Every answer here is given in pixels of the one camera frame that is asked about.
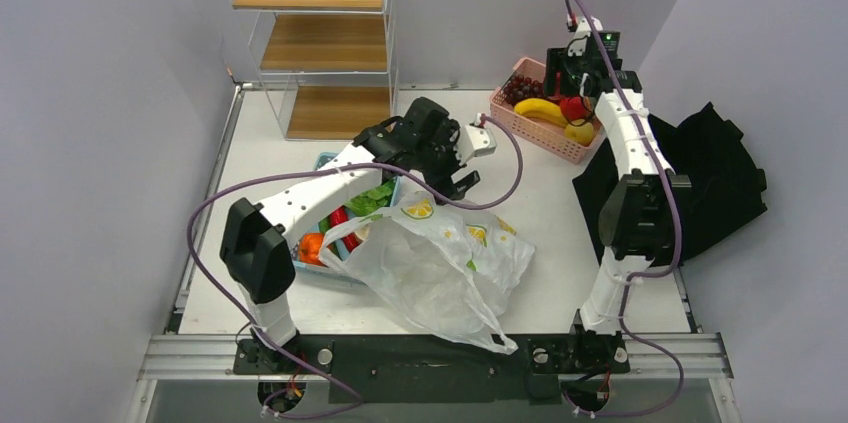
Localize yellow banana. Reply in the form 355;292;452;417
513;98;569;127

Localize blue perforated plastic basket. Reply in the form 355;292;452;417
293;152;400;283

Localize yellow pear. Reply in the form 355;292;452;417
564;123;596;147

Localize red apple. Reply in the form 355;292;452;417
559;96;591;123

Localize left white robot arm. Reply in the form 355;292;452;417
219;97;496;373

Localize pink perforated plastic basket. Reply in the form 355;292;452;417
489;83;605;164

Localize small orange pumpkin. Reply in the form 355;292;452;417
297;232;325;267

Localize red pepper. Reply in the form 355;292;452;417
329;206;362;254

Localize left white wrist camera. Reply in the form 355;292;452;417
454;114;497;165

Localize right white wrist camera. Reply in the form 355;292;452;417
565;17;621;58

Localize wooden wire shelf rack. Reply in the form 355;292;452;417
229;0;399;140

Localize green napa cabbage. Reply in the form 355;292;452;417
345;180;396;217

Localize black cloth bag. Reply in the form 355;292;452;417
572;103;768;264

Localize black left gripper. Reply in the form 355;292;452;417
412;122;478;203

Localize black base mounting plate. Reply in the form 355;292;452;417
233;333;631;406

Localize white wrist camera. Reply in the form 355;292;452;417
454;114;497;165
565;17;621;58

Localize white plastic grocery bag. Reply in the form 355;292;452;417
320;191;536;355

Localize dark red grapes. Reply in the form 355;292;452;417
501;74;545;106

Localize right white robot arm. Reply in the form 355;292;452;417
544;42;691;335

